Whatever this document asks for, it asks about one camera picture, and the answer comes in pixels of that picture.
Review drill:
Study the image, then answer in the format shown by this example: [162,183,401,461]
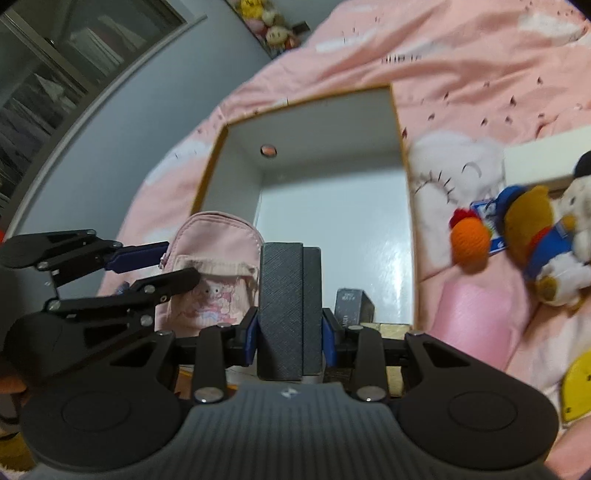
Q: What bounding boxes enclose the row of small plush toys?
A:
[228,0,305,59]

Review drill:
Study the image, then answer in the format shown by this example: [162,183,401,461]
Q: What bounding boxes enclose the blue pouch with keyring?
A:
[492,185,580,283]

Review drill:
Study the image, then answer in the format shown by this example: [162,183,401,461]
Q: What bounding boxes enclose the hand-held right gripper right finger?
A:
[321,307,463,403]

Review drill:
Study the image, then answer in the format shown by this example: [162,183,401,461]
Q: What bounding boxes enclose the long white box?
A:
[502,137,591,195]

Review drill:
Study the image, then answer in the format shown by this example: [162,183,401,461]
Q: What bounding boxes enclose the orange yarn ball toy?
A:
[450,208,493,276]

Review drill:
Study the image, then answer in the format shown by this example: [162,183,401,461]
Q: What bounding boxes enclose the glass door bookcase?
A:
[0,0,208,234]

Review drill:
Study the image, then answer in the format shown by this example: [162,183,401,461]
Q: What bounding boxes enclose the pink fabric pouch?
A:
[154,211,265,334]

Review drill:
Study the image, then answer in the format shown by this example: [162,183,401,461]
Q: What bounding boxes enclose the dark grey textured box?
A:
[257,241,323,382]

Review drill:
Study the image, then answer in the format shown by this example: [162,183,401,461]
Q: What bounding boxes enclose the pink printed blanket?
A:
[117,0,591,464]

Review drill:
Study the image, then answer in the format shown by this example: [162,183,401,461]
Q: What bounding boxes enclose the white plush toy black ears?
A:
[536,151,591,309]

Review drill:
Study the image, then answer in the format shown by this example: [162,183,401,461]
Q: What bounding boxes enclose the blue white packet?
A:
[470,198,508,257]

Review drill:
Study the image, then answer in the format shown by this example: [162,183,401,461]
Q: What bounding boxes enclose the small black box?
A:
[334,288,376,326]

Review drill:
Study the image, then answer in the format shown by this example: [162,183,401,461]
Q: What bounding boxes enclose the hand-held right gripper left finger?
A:
[110,307,259,405]

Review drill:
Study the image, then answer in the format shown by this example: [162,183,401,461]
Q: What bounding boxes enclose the yellow round object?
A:
[560,350,591,424]

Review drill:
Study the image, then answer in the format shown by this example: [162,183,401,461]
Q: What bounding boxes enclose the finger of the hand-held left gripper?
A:
[39,229,170,287]
[45,267,202,352]

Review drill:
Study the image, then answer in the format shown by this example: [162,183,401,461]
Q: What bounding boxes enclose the white cardboard box orange edge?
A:
[191,84,424,337]

